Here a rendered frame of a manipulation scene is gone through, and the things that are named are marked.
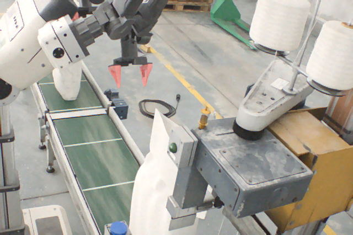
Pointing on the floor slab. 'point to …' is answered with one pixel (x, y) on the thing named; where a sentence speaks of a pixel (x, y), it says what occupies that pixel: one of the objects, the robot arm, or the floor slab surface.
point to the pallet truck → (221, 9)
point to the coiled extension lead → (161, 104)
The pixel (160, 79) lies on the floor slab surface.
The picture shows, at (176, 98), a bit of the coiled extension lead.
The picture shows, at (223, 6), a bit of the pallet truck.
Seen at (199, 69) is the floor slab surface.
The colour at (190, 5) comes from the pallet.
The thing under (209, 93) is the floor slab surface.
